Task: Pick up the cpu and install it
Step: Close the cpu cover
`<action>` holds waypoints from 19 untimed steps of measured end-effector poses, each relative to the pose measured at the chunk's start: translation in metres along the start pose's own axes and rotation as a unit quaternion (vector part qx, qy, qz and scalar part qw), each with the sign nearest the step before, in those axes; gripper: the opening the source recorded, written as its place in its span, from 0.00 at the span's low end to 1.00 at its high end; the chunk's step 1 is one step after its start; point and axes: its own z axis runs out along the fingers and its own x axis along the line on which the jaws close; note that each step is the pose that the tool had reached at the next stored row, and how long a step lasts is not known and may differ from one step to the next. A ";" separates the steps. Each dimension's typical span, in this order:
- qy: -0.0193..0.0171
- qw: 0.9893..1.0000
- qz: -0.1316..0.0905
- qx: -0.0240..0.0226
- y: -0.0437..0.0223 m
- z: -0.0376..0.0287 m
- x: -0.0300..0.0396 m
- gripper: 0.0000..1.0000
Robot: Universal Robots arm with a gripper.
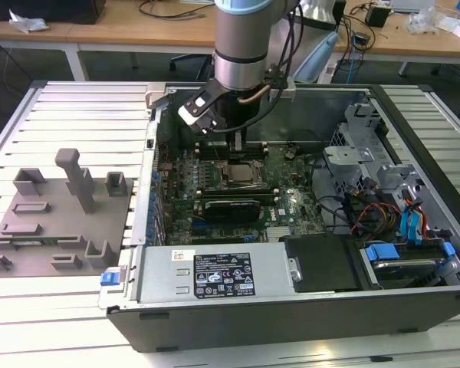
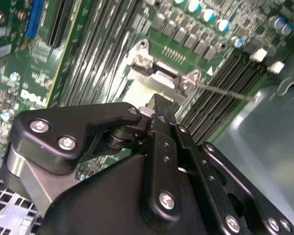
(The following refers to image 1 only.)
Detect metal socket cover frame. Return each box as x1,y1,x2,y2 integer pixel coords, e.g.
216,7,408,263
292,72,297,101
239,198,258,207
218,159,265,189

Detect grey plastic parts rack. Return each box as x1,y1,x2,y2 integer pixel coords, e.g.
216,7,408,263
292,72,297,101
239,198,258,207
0,147,135,279

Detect red yellow power wire bundle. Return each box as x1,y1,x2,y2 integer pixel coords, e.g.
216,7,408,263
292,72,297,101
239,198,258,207
350,202,403,237

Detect black graphics card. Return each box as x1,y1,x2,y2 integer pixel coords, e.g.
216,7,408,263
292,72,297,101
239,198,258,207
202,197,261,225

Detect open black PC case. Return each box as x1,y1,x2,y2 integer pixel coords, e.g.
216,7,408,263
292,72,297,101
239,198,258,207
98,82,460,353

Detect black office chair base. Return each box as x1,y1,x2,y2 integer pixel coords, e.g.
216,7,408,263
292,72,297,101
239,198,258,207
169,52,215,82

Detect small silver chip heatsink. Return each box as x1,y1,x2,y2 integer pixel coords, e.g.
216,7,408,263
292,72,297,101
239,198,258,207
266,225,292,242

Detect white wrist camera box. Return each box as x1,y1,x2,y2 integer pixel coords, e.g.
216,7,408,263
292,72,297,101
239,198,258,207
177,90,220,135

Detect black plastic shroud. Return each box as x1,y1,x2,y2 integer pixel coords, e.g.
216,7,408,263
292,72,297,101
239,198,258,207
281,235,365,294

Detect small black box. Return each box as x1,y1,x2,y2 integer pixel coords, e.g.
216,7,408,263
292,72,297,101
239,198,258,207
366,5,390,28

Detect hard disk in blue carrier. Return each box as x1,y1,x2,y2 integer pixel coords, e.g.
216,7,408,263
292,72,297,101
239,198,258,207
362,240,459,289

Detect green RAM stick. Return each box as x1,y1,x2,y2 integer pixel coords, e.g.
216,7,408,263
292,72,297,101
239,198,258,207
8,238,58,246

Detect blue plastic case latch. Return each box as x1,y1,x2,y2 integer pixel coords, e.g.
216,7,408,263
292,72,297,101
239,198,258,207
100,268,123,287

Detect blue flat data wire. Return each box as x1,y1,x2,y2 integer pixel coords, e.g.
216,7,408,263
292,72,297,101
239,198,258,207
400,202,429,246

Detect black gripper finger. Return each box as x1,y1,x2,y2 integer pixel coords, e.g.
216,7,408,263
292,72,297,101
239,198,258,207
233,130,249,153

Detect crumpled white paper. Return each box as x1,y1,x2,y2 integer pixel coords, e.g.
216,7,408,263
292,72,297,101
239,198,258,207
8,9,49,34

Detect grey power supply unit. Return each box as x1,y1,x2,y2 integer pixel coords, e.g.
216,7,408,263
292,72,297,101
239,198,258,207
136,245,292,304

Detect silver topped CPU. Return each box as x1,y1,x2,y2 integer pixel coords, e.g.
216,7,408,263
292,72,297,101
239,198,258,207
225,164,260,185

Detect silver metal drive cage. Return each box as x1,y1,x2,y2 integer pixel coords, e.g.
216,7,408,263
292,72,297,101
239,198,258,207
321,98,426,215

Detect black RAM slot bank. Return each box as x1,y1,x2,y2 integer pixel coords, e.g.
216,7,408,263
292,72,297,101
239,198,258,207
196,186,280,205
195,140,265,160

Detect wooden desk white legs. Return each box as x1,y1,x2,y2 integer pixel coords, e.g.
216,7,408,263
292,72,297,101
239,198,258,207
0,18,218,81
335,7,460,76

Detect green motherboard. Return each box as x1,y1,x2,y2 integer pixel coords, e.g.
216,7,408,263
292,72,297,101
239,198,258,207
155,143,327,246

